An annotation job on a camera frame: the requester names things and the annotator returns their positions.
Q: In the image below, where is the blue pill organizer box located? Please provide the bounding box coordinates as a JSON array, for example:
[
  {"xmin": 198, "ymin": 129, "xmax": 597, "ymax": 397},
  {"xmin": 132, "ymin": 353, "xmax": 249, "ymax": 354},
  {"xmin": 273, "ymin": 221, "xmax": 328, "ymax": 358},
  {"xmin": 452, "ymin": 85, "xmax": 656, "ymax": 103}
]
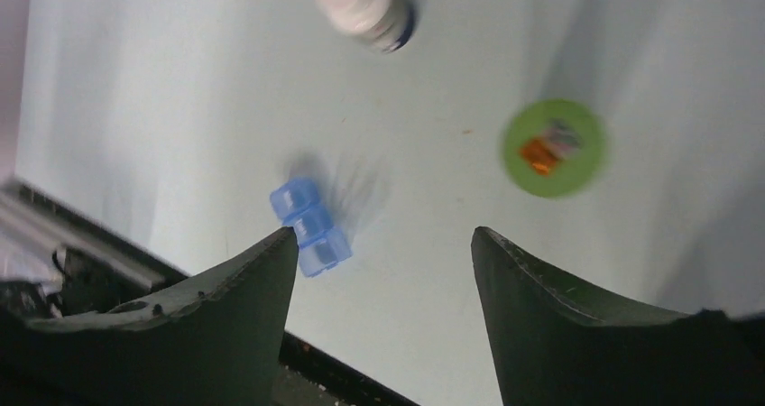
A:
[{"xmin": 269, "ymin": 177, "xmax": 353, "ymax": 278}]

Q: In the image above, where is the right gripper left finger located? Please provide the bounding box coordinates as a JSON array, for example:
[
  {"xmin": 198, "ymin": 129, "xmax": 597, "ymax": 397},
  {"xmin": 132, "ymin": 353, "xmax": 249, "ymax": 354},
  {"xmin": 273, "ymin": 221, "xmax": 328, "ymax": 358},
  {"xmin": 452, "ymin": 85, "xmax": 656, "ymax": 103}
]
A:
[{"xmin": 1, "ymin": 227, "xmax": 298, "ymax": 405}]

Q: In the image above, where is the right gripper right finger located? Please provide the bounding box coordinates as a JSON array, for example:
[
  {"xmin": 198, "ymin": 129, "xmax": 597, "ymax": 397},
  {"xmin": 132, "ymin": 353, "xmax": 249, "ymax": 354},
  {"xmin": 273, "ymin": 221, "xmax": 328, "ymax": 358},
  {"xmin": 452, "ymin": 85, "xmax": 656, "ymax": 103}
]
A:
[{"xmin": 471, "ymin": 226, "xmax": 764, "ymax": 405}]

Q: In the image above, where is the white pill bottle blue label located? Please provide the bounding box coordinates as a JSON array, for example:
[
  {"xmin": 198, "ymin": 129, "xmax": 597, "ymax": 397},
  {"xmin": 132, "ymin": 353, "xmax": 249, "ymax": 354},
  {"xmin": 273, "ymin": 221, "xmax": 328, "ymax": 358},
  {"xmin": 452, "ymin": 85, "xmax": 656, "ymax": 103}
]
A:
[{"xmin": 315, "ymin": 0, "xmax": 416, "ymax": 53}]

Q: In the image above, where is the green pill bottle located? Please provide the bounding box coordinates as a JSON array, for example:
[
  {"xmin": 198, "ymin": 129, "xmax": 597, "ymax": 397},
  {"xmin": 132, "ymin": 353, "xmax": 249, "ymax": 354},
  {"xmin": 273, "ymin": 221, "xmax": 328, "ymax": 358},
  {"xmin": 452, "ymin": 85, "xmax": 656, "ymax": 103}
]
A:
[{"xmin": 499, "ymin": 98, "xmax": 608, "ymax": 198}]

